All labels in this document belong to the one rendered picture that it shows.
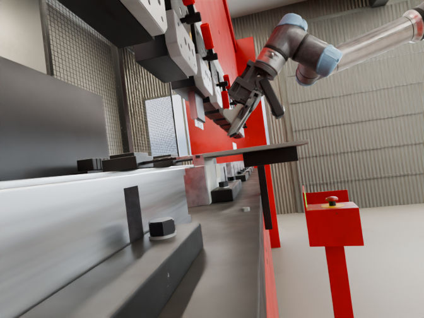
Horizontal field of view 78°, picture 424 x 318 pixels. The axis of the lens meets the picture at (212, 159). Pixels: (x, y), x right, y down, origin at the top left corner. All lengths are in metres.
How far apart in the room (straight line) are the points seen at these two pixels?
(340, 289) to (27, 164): 1.08
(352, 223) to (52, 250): 0.86
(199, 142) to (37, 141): 2.20
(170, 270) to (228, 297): 0.05
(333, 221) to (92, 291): 0.84
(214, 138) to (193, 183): 2.33
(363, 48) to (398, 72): 4.12
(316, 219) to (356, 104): 3.93
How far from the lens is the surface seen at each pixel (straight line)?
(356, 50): 0.94
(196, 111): 0.73
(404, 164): 4.94
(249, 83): 0.75
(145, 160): 0.84
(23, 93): 0.98
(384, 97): 4.92
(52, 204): 0.20
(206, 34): 0.72
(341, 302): 1.12
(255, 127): 2.92
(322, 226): 0.95
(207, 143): 2.96
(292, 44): 0.78
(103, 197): 0.24
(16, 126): 0.93
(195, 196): 0.63
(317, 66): 0.78
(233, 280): 0.23
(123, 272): 0.20
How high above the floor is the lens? 0.97
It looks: 1 degrees up
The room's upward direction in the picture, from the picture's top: 7 degrees counter-clockwise
